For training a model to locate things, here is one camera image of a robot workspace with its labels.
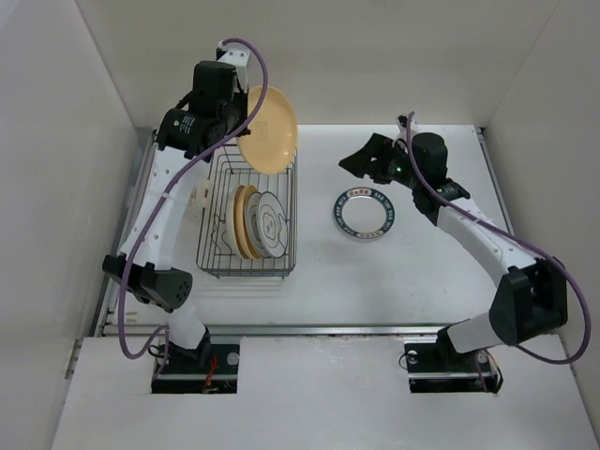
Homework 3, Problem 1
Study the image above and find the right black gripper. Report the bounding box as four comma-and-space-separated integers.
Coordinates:
338, 133, 423, 190

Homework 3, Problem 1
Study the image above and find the white plate green rim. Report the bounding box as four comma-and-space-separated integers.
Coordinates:
333, 187, 396, 240

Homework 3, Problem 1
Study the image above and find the yellow bear plate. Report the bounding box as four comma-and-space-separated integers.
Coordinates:
236, 86, 298, 174

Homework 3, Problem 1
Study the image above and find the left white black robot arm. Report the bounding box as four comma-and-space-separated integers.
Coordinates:
102, 52, 252, 372

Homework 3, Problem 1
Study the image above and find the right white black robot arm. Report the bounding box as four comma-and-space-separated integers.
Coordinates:
339, 132, 568, 369

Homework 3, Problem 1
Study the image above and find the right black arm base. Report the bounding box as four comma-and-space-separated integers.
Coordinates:
398, 314, 503, 394

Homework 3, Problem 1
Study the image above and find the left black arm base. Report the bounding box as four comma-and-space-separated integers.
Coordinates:
148, 342, 240, 395

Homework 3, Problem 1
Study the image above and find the white plastic cutlery holder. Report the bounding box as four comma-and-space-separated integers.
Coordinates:
187, 179, 213, 221

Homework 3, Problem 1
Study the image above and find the grey patterned plate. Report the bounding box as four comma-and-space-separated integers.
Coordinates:
248, 191, 266, 258

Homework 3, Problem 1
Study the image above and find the white plate black outline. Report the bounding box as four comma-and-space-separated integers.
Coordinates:
257, 191, 288, 259

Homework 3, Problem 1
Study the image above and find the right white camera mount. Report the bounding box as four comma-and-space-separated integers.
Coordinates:
395, 112, 419, 150

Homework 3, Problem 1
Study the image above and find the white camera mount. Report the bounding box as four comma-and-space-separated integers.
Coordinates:
395, 112, 419, 150
217, 40, 250, 92

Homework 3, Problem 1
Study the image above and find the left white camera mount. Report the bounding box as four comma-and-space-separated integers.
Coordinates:
217, 40, 250, 92

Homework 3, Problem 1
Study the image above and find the black wire dish rack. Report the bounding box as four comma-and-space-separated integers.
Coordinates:
196, 143, 297, 278

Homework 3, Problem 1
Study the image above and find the metal rail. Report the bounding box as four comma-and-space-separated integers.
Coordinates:
96, 321, 470, 338

